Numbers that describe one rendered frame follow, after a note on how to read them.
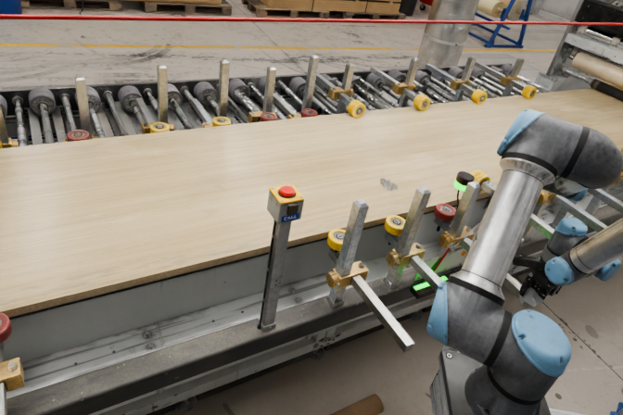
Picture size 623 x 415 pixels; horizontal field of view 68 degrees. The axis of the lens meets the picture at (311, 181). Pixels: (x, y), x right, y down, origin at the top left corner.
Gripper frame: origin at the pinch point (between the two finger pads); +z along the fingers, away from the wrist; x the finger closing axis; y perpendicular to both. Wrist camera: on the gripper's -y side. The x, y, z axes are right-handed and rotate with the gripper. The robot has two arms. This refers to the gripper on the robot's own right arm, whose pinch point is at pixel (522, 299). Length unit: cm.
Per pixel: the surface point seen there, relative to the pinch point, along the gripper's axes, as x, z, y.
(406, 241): -30.8, -10.3, -29.8
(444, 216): -3.0, -7.4, -39.1
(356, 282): -51, -1, -27
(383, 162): -4, -8, -79
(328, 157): -26, -8, -89
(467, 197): -5.8, -22.6, -30.9
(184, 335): -103, 20, -43
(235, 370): -78, 66, -53
